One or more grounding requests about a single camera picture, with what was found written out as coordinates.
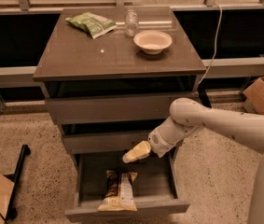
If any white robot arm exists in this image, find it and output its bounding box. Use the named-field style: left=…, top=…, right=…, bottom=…
left=122, top=98, right=264, bottom=224

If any white paper bowl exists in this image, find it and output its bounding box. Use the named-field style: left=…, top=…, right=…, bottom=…
left=133, top=30, right=173, bottom=55

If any grey top drawer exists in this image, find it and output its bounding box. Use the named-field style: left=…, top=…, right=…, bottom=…
left=45, top=91, right=200, bottom=121

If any clear glass jar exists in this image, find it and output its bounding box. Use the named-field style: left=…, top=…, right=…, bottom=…
left=125, top=9, right=139, bottom=37

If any black metal stand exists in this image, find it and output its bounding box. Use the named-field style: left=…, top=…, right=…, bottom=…
left=6, top=145, right=31, bottom=220

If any grey drawer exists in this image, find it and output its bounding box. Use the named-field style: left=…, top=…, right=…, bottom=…
left=45, top=91, right=200, bottom=121
left=62, top=130, right=149, bottom=154
left=65, top=151, right=189, bottom=223

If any grey bottom drawer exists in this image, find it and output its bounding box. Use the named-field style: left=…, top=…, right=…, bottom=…
left=65, top=151, right=189, bottom=223

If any green chip bag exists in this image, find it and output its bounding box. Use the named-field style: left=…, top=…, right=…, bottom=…
left=65, top=12, right=117, bottom=39

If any brown chip bag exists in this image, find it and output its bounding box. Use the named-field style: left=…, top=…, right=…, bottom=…
left=98, top=170, right=138, bottom=212

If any grey drawer cabinet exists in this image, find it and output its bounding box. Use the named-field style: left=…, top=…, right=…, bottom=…
left=32, top=6, right=207, bottom=161

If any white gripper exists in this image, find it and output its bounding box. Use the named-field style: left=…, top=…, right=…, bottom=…
left=122, top=126, right=176, bottom=163

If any white cable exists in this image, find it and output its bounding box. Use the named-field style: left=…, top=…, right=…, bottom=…
left=196, top=3, right=224, bottom=86

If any grey middle drawer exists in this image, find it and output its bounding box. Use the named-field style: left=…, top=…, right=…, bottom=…
left=62, top=130, right=149, bottom=154

